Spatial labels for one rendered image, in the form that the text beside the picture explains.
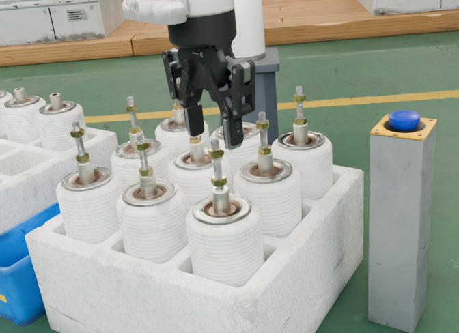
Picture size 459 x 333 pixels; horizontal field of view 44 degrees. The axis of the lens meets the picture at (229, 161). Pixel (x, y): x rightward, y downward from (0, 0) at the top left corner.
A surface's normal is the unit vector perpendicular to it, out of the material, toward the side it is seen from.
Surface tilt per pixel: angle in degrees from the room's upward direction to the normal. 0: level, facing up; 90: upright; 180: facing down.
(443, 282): 0
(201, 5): 90
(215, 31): 90
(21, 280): 92
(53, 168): 90
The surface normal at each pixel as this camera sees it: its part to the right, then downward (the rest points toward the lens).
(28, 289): 0.84, 0.18
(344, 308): -0.09, -0.91
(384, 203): -0.52, 0.40
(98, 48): -0.05, 0.42
